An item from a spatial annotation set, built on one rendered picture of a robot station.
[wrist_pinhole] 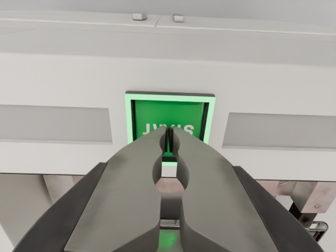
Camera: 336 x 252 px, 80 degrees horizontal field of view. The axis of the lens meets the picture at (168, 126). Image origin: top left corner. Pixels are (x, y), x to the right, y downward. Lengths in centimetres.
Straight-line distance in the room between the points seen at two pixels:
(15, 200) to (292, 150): 26
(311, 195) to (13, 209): 34
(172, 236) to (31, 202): 20
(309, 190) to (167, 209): 24
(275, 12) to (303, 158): 105
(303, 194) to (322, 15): 107
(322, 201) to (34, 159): 32
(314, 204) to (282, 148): 17
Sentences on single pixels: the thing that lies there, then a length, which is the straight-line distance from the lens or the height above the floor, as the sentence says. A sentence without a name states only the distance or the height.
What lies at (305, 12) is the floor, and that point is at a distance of 126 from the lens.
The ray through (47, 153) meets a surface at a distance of 18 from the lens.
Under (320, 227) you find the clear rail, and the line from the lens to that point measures 40.
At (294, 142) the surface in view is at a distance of 18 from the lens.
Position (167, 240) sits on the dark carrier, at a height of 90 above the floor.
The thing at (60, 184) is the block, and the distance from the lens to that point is 28.
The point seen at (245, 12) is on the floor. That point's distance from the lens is 114.
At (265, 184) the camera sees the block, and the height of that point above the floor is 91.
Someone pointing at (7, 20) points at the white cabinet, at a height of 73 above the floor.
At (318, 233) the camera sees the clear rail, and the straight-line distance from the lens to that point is 41.
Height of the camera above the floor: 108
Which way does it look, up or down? 60 degrees down
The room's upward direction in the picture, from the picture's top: 179 degrees clockwise
